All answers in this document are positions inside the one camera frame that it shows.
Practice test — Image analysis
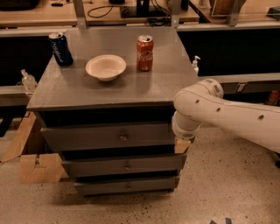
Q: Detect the grey middle drawer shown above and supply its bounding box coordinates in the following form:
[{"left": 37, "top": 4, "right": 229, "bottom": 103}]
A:
[{"left": 62, "top": 153, "right": 186, "bottom": 178}]

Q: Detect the blue soda can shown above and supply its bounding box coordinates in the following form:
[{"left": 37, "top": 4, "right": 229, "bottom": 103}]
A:
[{"left": 49, "top": 32, "right": 74, "bottom": 67}]

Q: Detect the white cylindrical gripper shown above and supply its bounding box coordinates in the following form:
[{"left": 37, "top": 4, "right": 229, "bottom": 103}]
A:
[{"left": 171, "top": 111, "right": 201, "bottom": 154}]

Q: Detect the white bowl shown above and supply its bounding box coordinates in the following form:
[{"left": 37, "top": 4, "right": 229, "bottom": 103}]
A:
[{"left": 86, "top": 54, "right": 126, "bottom": 81}]

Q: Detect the grey bottom drawer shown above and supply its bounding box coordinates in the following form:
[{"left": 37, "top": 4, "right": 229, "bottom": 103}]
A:
[{"left": 74, "top": 176, "right": 179, "bottom": 195}]

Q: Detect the brown cardboard box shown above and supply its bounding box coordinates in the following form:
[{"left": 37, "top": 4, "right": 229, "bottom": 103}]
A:
[{"left": 1, "top": 112, "right": 65, "bottom": 184}]

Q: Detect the grey drawer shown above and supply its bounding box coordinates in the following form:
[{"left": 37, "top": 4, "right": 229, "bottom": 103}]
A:
[
  {"left": 74, "top": 176, "right": 179, "bottom": 195},
  {"left": 41, "top": 122, "right": 174, "bottom": 151},
  {"left": 62, "top": 153, "right": 186, "bottom": 178}
]

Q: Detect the orange object under bench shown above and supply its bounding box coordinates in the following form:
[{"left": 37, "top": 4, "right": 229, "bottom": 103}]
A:
[{"left": 264, "top": 91, "right": 280, "bottom": 106}]

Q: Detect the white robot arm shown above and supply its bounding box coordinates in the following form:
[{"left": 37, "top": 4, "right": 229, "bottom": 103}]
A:
[{"left": 172, "top": 79, "right": 280, "bottom": 153}]

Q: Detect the wooden background desk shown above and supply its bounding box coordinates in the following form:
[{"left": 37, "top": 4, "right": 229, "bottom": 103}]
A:
[{"left": 0, "top": 0, "right": 200, "bottom": 29}]

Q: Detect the grey top drawer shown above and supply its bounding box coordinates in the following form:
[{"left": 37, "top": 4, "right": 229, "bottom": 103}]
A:
[{"left": 41, "top": 122, "right": 174, "bottom": 151}]

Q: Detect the red cola can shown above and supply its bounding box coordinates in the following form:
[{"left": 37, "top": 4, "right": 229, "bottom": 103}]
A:
[{"left": 136, "top": 35, "right": 154, "bottom": 71}]

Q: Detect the grey drawer cabinet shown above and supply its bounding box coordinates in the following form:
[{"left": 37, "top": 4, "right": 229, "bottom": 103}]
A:
[{"left": 27, "top": 27, "right": 198, "bottom": 183}]

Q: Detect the white pump dispenser bottle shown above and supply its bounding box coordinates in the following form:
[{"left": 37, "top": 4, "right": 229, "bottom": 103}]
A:
[{"left": 192, "top": 55, "right": 200, "bottom": 74}]

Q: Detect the black cable on desk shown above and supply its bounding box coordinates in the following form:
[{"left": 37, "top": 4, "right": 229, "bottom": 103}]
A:
[{"left": 87, "top": 3, "right": 116, "bottom": 19}]

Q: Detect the clear plastic bottle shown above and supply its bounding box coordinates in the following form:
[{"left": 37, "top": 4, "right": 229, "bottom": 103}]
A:
[{"left": 21, "top": 69, "right": 38, "bottom": 92}]

